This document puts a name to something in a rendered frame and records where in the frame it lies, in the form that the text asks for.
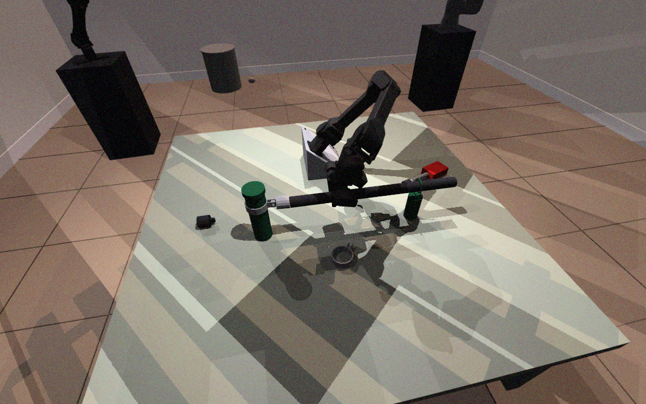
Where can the dark green post with cap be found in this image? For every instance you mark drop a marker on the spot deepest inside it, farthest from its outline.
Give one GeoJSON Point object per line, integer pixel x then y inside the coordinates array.
{"type": "Point", "coordinates": [254, 195]}

